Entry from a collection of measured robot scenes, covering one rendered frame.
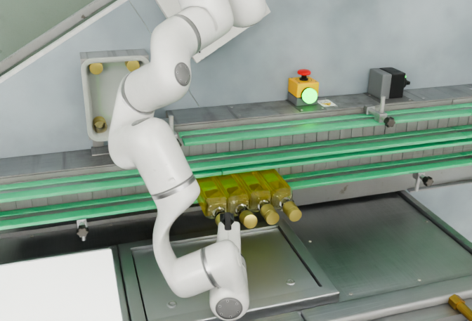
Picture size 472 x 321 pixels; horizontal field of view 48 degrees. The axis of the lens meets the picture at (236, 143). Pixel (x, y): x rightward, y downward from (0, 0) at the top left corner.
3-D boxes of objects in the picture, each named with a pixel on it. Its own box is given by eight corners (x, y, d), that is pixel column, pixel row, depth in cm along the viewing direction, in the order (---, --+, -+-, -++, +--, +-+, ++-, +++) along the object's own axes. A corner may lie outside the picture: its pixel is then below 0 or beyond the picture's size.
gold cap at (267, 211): (259, 217, 132) (265, 226, 128) (260, 204, 130) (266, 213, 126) (272, 215, 133) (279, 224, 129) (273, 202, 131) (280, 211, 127)
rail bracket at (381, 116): (359, 112, 158) (384, 128, 146) (362, 88, 155) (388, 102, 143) (371, 111, 159) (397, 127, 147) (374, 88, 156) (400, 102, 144)
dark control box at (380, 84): (366, 92, 171) (380, 100, 163) (369, 67, 167) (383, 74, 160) (388, 90, 173) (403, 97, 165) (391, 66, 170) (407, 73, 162)
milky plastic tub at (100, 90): (86, 131, 148) (88, 142, 140) (79, 51, 139) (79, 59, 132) (149, 125, 153) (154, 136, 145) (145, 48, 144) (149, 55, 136)
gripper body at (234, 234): (245, 289, 111) (242, 257, 122) (247, 247, 108) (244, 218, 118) (209, 289, 111) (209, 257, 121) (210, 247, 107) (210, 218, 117)
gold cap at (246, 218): (239, 225, 128) (244, 230, 124) (238, 211, 128) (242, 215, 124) (254, 223, 129) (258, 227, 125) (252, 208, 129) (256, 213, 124)
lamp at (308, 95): (300, 102, 156) (304, 105, 154) (300, 87, 155) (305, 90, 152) (314, 101, 158) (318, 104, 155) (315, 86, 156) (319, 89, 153)
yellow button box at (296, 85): (286, 99, 163) (296, 106, 156) (287, 75, 160) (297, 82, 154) (307, 97, 165) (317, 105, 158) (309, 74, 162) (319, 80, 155)
